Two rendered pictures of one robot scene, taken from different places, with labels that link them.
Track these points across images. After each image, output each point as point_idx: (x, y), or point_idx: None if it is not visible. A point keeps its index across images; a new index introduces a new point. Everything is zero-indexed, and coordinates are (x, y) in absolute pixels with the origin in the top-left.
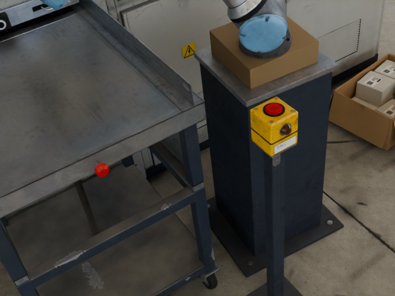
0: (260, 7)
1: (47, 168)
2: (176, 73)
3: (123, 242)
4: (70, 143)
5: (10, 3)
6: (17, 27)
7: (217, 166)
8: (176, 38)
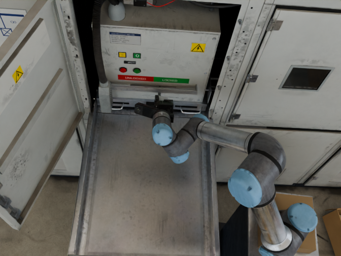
0: (278, 252)
1: (118, 251)
2: (213, 238)
3: None
4: (138, 239)
5: None
6: None
7: (229, 227)
8: None
